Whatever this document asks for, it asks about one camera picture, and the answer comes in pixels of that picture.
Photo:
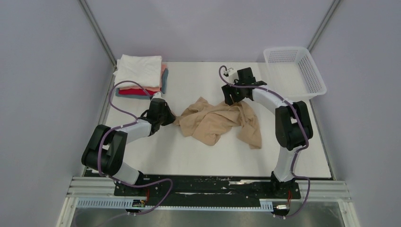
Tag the white folded t shirt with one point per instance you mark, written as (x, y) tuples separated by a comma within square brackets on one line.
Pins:
[(144, 70)]

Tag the pink folded t shirt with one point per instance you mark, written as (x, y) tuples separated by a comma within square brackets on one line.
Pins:
[(161, 81)]

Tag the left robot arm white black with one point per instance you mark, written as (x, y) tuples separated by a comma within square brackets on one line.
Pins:
[(106, 147)]

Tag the left side aluminium rail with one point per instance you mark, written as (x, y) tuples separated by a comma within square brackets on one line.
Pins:
[(106, 103)]

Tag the red folded t shirt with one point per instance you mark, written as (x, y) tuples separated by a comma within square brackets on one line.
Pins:
[(136, 92)]

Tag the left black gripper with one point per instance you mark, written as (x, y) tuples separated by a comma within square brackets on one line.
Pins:
[(171, 118)]

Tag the white slotted cable duct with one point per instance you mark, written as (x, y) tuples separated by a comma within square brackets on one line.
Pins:
[(131, 204)]

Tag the corner aluminium post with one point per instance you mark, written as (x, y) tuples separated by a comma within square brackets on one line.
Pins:
[(323, 24), (98, 32)]

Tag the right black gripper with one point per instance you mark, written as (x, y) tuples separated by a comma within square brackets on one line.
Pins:
[(228, 91)]

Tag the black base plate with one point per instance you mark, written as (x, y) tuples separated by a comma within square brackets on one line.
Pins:
[(197, 190)]

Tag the aluminium frame rail front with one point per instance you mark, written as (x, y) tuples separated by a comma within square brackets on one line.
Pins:
[(100, 187)]

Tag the right corner aluminium post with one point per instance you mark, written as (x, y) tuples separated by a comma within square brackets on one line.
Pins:
[(323, 24)]

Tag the white plastic basket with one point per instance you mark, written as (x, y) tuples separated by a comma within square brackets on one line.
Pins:
[(292, 72)]

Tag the left corner aluminium post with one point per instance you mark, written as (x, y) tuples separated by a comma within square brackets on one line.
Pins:
[(98, 32)]

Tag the blue grey folded t shirt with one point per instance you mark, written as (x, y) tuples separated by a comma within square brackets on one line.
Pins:
[(140, 97)]

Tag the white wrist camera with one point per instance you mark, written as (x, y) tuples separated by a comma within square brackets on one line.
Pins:
[(230, 75), (157, 95)]

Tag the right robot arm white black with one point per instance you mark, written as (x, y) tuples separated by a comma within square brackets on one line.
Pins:
[(293, 128)]

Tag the beige t shirt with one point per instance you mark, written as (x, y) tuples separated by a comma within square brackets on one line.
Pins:
[(206, 123)]

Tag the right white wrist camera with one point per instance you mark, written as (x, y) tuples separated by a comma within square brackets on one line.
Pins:
[(230, 75)]

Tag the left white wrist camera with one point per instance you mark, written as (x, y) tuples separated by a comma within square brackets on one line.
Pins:
[(157, 95)]

